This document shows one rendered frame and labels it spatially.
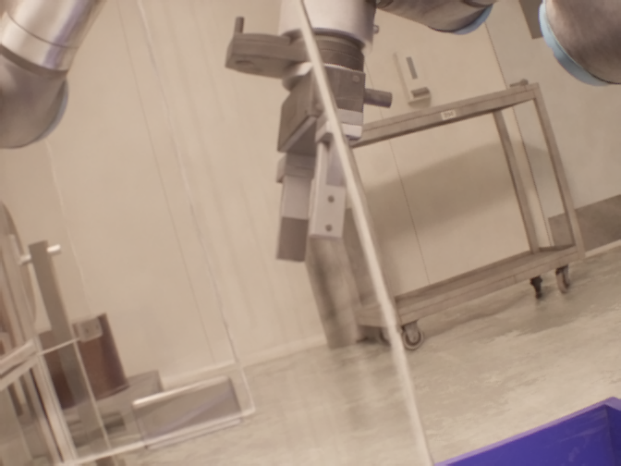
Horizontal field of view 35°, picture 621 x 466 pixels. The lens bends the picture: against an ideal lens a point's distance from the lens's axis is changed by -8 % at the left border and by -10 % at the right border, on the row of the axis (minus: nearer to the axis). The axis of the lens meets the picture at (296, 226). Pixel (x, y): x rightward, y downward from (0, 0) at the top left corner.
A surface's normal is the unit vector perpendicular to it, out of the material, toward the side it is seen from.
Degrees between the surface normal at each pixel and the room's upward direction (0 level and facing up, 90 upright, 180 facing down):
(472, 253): 90
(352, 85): 83
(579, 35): 97
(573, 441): 90
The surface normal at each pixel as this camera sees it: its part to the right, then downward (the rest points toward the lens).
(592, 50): -0.63, 0.64
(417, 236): 0.08, 0.00
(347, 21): 0.43, -0.13
